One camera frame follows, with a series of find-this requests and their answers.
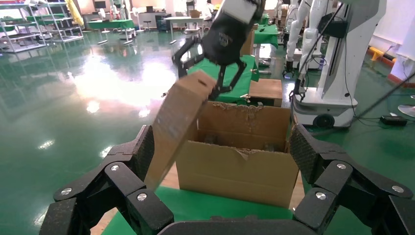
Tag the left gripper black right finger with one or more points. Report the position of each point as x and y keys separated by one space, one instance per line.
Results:
x=350 y=194

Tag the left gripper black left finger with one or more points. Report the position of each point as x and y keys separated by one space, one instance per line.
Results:
x=107 y=191

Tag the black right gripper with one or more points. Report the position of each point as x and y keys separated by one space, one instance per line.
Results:
x=225 y=42

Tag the small cardboard box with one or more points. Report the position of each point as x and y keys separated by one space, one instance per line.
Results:
x=176 y=123

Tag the brown cardboard panel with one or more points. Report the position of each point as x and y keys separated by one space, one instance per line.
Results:
x=248 y=43

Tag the large open cardboard carton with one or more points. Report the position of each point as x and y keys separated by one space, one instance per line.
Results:
x=233 y=172

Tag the green tablecloth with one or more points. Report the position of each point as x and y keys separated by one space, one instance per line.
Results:
x=201 y=207
x=202 y=70

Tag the white background table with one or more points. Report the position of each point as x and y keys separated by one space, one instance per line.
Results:
x=183 y=19

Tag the person in white shirt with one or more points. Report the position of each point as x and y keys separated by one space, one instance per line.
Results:
x=207 y=10

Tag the brown wooden side table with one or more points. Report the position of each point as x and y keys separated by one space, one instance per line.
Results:
x=266 y=90

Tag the black cabinet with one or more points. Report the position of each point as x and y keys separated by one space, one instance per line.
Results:
x=163 y=22

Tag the green covered background table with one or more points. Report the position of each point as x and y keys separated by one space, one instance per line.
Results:
x=110 y=24
x=266 y=34

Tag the black power adapter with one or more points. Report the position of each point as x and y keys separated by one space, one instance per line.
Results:
x=393 y=120

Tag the white humanoid robot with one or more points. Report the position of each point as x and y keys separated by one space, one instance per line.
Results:
x=295 y=32

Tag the white round stand base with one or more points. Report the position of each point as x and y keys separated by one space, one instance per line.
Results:
x=408 y=111

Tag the white wheeled robot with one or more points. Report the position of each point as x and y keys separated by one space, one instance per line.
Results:
x=337 y=81

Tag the yellow floor bumper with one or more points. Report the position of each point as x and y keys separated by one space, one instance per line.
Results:
x=377 y=53

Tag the yellow hanging cover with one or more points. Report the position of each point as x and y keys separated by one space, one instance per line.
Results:
x=75 y=13

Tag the white metal shelf rack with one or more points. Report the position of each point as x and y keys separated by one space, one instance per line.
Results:
x=16 y=35
x=61 y=29

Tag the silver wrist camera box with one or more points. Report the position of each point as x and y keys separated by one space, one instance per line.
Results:
x=238 y=9

